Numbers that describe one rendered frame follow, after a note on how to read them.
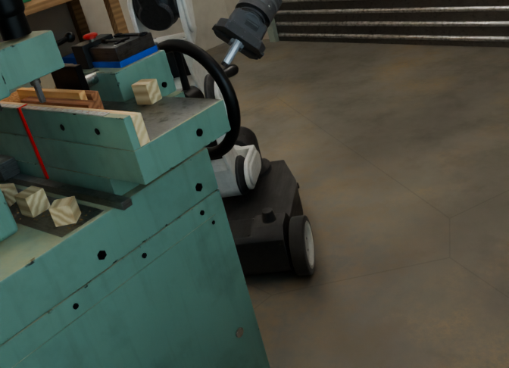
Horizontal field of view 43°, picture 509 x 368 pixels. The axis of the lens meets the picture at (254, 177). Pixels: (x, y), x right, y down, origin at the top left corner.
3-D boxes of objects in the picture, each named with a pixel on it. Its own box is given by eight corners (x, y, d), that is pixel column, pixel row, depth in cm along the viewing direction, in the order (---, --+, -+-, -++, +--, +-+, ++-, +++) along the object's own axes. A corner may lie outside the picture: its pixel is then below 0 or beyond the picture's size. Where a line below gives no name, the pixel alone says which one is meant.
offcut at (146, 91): (162, 98, 120) (156, 78, 119) (151, 104, 118) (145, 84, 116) (148, 98, 122) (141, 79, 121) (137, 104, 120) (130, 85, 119)
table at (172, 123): (265, 109, 120) (258, 78, 117) (147, 185, 100) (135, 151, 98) (79, 97, 159) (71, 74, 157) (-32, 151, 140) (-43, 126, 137)
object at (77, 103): (105, 123, 114) (97, 100, 112) (96, 129, 113) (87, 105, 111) (37, 116, 129) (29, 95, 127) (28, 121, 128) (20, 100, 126)
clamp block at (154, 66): (178, 90, 133) (166, 48, 130) (130, 116, 125) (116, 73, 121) (133, 88, 143) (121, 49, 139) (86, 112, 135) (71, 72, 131)
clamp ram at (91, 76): (120, 97, 126) (105, 53, 122) (91, 111, 121) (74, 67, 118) (93, 95, 132) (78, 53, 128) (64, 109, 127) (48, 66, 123)
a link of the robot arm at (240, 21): (252, 66, 148) (274, 26, 152) (268, 51, 139) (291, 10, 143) (206, 35, 145) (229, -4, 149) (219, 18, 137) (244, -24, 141)
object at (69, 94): (95, 119, 118) (84, 90, 116) (88, 122, 118) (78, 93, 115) (32, 113, 133) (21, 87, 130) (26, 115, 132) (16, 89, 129)
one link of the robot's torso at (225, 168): (210, 182, 246) (167, 77, 216) (260, 175, 241) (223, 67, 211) (204, 210, 234) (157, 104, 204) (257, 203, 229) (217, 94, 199)
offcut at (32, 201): (51, 207, 112) (43, 188, 110) (33, 218, 110) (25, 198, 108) (39, 204, 114) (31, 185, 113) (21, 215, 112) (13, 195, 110)
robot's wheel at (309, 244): (290, 272, 203) (303, 279, 221) (306, 270, 202) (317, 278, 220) (285, 210, 209) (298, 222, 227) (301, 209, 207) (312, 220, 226)
